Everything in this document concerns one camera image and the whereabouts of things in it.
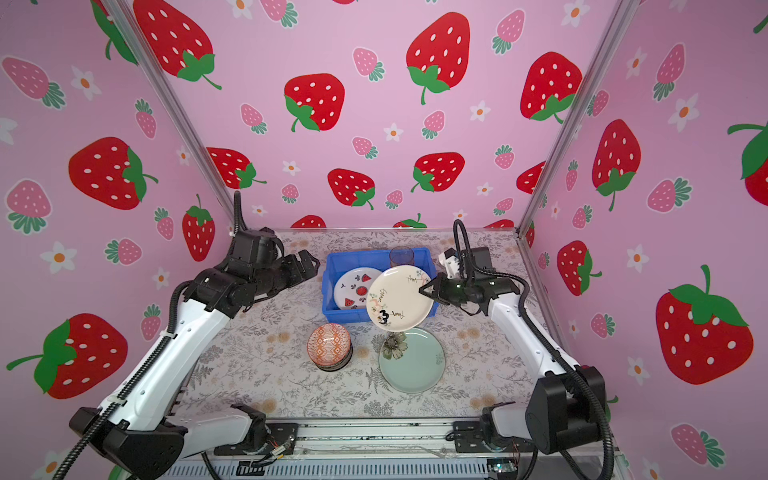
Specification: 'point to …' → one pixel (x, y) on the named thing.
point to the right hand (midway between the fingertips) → (418, 289)
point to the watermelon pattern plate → (352, 287)
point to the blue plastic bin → (339, 262)
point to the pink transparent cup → (401, 255)
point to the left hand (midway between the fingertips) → (308, 265)
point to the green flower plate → (411, 361)
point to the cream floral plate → (394, 300)
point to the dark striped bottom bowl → (339, 365)
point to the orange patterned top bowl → (329, 343)
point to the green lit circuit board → (501, 465)
